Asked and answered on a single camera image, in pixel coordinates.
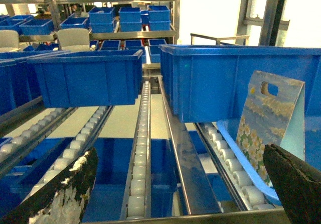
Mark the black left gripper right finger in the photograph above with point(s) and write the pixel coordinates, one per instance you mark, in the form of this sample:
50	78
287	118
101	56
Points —
296	183

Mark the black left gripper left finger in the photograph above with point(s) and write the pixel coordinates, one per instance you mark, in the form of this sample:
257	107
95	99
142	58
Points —
64	198

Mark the flower gift bag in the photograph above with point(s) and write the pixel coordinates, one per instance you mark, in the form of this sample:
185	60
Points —
273	113

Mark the blue crate on left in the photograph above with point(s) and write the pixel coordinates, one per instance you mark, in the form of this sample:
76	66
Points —
97	78

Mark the large blue plastic crate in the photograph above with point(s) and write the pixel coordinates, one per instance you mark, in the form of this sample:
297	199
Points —
209	83

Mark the grey office chair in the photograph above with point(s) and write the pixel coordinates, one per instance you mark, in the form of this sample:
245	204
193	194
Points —
9	41
73	39

